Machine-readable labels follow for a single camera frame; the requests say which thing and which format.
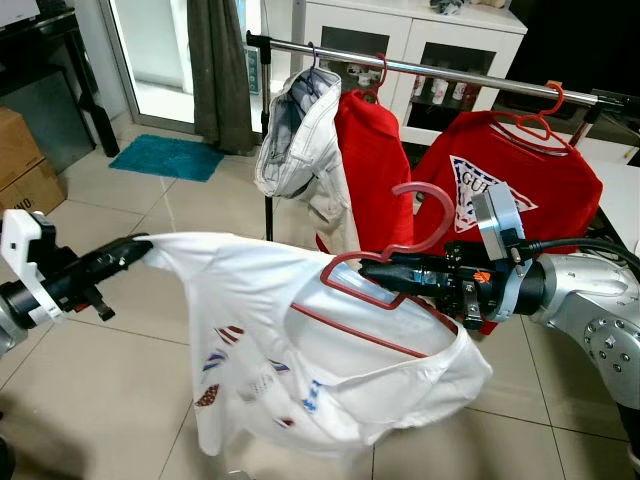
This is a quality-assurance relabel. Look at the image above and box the red Guess logo T-shirt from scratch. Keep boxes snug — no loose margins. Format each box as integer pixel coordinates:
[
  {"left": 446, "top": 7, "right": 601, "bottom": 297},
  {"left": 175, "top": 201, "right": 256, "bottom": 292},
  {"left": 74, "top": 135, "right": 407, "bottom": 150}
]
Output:
[{"left": 412, "top": 110, "right": 604, "bottom": 336}]

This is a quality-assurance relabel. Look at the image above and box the dark grey curtain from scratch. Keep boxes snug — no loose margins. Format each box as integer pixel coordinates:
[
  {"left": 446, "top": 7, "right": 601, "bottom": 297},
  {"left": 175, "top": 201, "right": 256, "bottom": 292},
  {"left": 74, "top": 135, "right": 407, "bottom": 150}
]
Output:
[{"left": 187, "top": 0, "right": 264, "bottom": 156}]

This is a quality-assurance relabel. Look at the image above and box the red plastic hanger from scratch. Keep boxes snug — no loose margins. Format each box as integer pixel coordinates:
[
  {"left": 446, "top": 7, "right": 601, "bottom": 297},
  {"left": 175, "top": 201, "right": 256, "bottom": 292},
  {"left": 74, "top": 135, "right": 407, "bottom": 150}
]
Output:
[
  {"left": 488, "top": 80, "right": 573, "bottom": 153},
  {"left": 352, "top": 55, "right": 391, "bottom": 103},
  {"left": 320, "top": 182, "right": 457, "bottom": 359}
]

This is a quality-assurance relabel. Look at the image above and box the purple hanger hook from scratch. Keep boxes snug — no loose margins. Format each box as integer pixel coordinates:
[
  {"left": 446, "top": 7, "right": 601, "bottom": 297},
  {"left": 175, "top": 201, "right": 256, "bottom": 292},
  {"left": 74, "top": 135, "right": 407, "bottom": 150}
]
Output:
[{"left": 305, "top": 42, "right": 326, "bottom": 79}]

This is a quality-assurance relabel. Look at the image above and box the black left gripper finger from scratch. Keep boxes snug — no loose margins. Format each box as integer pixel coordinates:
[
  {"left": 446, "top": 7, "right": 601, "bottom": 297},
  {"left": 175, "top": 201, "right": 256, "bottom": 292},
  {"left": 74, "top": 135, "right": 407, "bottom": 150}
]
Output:
[
  {"left": 88, "top": 262, "right": 143, "bottom": 291},
  {"left": 88, "top": 236, "right": 151, "bottom": 267}
]

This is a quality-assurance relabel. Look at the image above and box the white printed T-shirt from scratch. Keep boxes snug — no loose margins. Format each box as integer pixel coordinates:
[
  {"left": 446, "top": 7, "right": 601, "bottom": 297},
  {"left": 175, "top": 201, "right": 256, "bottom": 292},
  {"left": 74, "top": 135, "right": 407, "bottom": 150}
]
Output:
[{"left": 140, "top": 232, "right": 494, "bottom": 463}]

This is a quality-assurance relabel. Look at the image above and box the brown cardboard box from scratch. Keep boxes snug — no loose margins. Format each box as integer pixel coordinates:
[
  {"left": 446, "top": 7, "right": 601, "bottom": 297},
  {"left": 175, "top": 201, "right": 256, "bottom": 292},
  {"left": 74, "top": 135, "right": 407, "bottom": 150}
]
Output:
[
  {"left": 0, "top": 105, "right": 46, "bottom": 191},
  {"left": 0, "top": 160, "right": 67, "bottom": 218}
]

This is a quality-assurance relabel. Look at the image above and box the plain red shirt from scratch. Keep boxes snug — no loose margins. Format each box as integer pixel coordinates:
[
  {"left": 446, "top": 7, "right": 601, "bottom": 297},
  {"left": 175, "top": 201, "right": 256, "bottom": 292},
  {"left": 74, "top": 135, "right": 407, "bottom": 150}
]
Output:
[{"left": 333, "top": 88, "right": 415, "bottom": 256}]

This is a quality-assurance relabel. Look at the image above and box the large white table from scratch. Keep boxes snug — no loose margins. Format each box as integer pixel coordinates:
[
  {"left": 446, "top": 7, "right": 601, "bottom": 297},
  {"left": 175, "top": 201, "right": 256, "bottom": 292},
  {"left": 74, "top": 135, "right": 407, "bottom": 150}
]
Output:
[{"left": 598, "top": 160, "right": 640, "bottom": 256}]

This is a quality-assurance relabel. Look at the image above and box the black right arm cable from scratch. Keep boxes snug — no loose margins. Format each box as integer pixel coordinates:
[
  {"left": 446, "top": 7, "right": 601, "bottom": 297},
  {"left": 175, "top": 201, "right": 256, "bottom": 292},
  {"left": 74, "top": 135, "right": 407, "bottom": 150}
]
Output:
[{"left": 515, "top": 237, "right": 640, "bottom": 276}]

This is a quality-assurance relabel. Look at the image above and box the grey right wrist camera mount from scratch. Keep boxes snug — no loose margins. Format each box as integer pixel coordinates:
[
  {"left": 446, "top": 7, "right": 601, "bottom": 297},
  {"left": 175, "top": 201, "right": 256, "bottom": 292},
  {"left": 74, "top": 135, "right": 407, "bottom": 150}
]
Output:
[{"left": 470, "top": 185, "right": 528, "bottom": 323}]

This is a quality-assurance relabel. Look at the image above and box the white jacket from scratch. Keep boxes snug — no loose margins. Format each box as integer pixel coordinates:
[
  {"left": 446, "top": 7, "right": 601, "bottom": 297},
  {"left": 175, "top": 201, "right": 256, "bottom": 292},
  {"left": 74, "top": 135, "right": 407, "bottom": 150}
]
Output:
[{"left": 255, "top": 68, "right": 348, "bottom": 251}]

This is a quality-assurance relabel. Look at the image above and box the white framed glass door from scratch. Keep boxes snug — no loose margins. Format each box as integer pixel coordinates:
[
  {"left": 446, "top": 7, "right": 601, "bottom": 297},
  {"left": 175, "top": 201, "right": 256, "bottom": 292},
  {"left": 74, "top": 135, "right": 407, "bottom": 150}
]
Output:
[{"left": 100, "top": 0, "right": 206, "bottom": 133}]

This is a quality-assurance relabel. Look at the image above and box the white glass-door cabinet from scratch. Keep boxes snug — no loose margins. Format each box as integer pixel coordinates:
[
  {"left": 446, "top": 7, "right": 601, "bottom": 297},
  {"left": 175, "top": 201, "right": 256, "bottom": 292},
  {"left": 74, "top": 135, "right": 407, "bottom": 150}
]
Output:
[{"left": 290, "top": 0, "right": 529, "bottom": 136}]

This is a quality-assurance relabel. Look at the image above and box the black desk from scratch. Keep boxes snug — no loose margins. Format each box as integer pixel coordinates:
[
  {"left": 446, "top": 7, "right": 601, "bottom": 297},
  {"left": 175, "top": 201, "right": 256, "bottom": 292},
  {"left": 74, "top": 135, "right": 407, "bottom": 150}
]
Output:
[{"left": 0, "top": 10, "right": 121, "bottom": 158}]

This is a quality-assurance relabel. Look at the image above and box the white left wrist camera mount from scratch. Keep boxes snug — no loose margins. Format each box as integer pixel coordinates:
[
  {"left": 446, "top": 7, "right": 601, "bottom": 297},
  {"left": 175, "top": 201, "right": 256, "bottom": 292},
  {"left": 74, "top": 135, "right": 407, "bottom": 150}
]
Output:
[{"left": 0, "top": 210, "right": 59, "bottom": 326}]

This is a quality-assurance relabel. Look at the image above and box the metal clothes rack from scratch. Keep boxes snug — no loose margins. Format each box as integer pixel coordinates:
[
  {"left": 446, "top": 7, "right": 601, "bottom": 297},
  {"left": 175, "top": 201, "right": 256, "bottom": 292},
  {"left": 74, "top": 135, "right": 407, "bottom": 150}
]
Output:
[{"left": 246, "top": 30, "right": 640, "bottom": 251}]

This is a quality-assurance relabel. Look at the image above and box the teal floor mat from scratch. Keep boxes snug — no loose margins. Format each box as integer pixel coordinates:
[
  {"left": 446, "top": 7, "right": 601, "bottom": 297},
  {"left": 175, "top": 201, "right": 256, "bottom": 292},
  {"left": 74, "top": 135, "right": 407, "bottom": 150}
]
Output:
[{"left": 108, "top": 134, "right": 227, "bottom": 184}]

